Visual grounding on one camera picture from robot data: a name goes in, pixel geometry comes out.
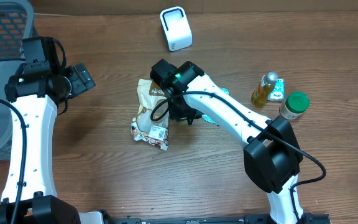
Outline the brown snack packet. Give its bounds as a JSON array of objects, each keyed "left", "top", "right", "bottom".
[{"left": 135, "top": 79, "right": 169, "bottom": 133}]

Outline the white red snack wrapper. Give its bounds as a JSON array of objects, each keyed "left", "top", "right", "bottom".
[{"left": 131, "top": 118, "right": 168, "bottom": 151}]

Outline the yellow oil bottle silver cap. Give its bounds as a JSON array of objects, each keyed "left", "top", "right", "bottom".
[{"left": 251, "top": 72, "right": 278, "bottom": 106}]

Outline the small teal tissue pack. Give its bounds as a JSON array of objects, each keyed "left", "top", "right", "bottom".
[{"left": 267, "top": 78, "right": 285, "bottom": 102}]

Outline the green lid white jar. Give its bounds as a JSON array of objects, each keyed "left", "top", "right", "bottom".
[{"left": 279, "top": 91, "right": 310, "bottom": 119}]

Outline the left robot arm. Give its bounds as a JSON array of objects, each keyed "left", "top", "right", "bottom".
[{"left": 0, "top": 37, "right": 104, "bottom": 223}]

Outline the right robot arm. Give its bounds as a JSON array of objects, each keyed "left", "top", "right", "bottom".
[{"left": 150, "top": 59, "right": 303, "bottom": 223}]

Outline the white barcode scanner stand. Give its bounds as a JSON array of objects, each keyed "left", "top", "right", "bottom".
[{"left": 160, "top": 6, "right": 193, "bottom": 52}]

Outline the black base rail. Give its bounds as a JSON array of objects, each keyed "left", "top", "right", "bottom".
[{"left": 101, "top": 210, "right": 332, "bottom": 224}]

